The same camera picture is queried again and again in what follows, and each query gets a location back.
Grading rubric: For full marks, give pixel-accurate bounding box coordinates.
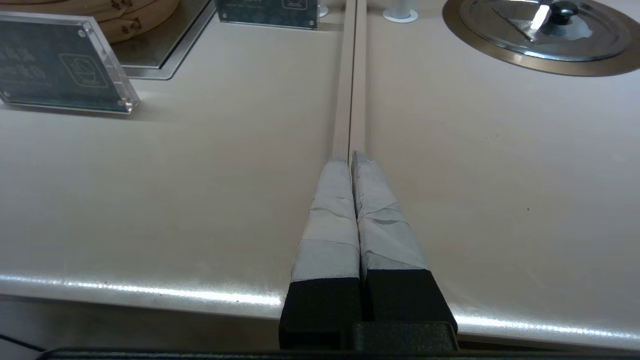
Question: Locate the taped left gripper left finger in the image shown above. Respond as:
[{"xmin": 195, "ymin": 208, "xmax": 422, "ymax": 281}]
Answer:
[{"xmin": 278, "ymin": 156, "xmax": 363, "ymax": 350}]

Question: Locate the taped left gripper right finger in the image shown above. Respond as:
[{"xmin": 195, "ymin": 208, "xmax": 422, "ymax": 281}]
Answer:
[{"xmin": 351, "ymin": 151, "xmax": 458, "ymax": 332}]

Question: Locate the left steel pot lid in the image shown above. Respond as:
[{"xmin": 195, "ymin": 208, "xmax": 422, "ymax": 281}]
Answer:
[{"xmin": 442, "ymin": 0, "xmax": 640, "ymax": 78}]

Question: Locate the steel hinged pot lid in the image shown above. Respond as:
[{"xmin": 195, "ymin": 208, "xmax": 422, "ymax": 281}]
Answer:
[{"xmin": 459, "ymin": 0, "xmax": 632, "ymax": 63}]

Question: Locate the dark acrylic sign placard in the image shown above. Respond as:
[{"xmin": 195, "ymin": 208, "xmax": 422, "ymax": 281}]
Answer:
[
  {"xmin": 0, "ymin": 12, "xmax": 141, "ymax": 115},
  {"xmin": 214, "ymin": 0, "xmax": 320, "ymax": 30}
]

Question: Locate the steel inset tray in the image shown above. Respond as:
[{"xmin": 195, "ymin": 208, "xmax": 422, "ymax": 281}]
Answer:
[{"xmin": 111, "ymin": 0, "xmax": 219, "ymax": 81}]

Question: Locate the bamboo steamer stack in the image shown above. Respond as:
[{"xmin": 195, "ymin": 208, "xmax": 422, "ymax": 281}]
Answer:
[{"xmin": 0, "ymin": 0, "xmax": 180, "ymax": 45}]

